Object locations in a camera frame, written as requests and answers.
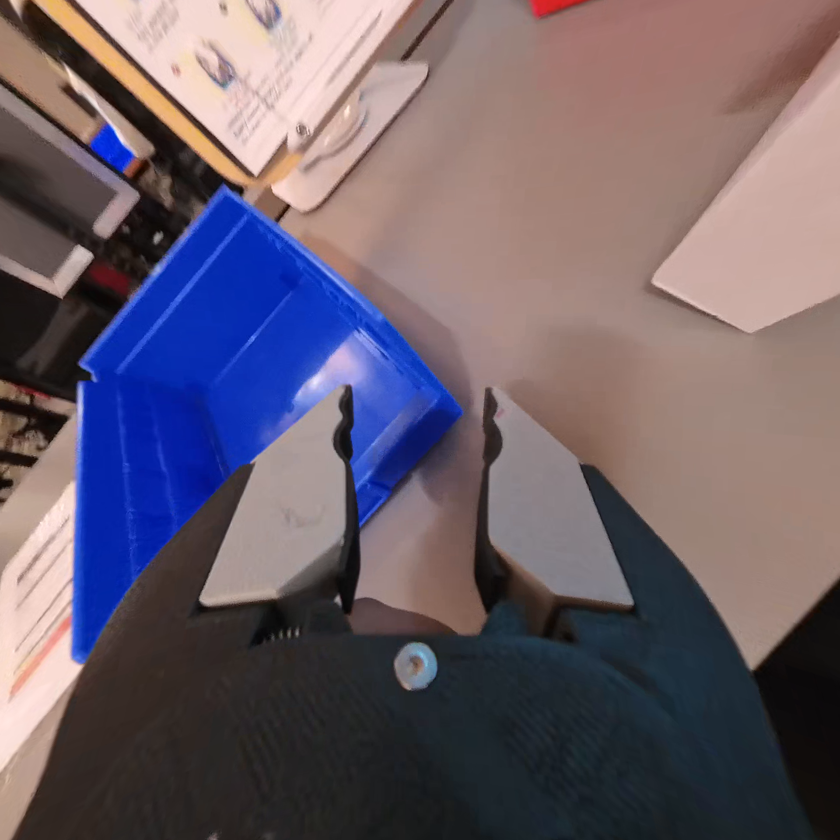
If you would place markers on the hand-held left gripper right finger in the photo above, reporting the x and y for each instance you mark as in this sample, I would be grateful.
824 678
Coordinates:
558 525

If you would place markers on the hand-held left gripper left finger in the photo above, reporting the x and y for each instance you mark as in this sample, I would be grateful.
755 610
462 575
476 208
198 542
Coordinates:
289 518

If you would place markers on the blue plastic bin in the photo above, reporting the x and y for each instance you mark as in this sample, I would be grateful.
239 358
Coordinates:
197 367

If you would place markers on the white cardboard box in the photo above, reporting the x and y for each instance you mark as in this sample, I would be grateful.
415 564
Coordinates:
768 229

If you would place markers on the red plastic bin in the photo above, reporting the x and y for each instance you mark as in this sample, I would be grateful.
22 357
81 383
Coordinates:
564 6

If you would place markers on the printed paper sheet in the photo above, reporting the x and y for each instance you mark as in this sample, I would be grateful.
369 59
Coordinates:
39 610

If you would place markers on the wooden sign board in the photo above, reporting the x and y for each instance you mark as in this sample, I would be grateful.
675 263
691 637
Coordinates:
197 141

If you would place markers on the small blue bin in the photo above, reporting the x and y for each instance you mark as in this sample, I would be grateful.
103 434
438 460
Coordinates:
111 151

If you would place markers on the grey equipment case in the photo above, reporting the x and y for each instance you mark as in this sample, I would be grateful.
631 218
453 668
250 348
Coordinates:
52 170

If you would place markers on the white sign stand base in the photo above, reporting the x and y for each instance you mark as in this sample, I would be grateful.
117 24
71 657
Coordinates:
387 92

